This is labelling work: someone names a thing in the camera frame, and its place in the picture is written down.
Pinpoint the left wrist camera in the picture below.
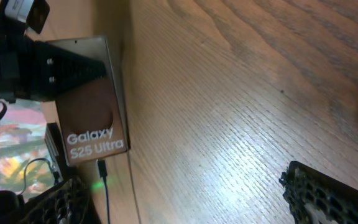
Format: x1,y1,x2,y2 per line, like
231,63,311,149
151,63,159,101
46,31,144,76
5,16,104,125
0,0,50,34

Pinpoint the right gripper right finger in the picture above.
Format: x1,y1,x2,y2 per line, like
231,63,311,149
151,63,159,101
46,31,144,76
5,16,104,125
279,161,358,224

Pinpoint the black charger cable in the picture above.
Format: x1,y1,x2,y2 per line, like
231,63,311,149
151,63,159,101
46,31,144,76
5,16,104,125
96,159,111,224

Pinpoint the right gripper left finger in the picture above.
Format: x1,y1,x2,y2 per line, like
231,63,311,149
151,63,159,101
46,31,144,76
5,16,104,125
18,177,91,224

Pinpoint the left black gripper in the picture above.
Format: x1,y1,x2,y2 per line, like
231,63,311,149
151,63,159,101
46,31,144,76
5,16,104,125
0,34,108,105

